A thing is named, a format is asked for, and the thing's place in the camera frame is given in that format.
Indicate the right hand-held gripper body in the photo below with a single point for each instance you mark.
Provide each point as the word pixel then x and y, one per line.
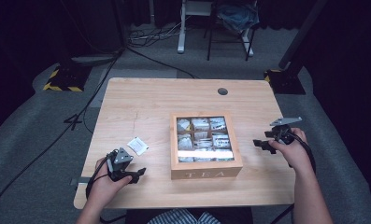
pixel 286 135

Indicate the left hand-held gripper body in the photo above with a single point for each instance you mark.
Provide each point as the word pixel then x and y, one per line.
pixel 117 165

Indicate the white tea bag packet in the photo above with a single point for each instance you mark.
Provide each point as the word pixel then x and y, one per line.
pixel 138 145

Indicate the wooden tea box glass lid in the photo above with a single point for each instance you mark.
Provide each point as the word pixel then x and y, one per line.
pixel 205 173

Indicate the person's right hand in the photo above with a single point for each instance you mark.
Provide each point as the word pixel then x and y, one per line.
pixel 296 155

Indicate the person's left hand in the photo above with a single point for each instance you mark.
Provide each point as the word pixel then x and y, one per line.
pixel 103 189

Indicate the grey tape strip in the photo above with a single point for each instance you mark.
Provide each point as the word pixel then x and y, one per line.
pixel 80 180

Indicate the black stand base striped edge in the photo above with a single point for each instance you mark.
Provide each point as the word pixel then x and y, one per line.
pixel 286 82
pixel 68 77

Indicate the person's striped clothing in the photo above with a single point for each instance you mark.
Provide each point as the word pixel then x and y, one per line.
pixel 180 217

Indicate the group of assorted tea bags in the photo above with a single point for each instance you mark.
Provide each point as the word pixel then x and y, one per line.
pixel 202 138

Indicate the black slanted stand pole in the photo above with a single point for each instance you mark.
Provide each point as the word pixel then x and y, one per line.
pixel 301 34

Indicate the black metal chair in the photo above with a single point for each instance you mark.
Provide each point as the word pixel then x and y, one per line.
pixel 209 40

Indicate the blue cloth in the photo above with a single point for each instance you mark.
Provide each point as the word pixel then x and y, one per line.
pixel 237 17

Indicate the white desk leg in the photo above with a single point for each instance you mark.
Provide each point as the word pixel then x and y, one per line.
pixel 182 34

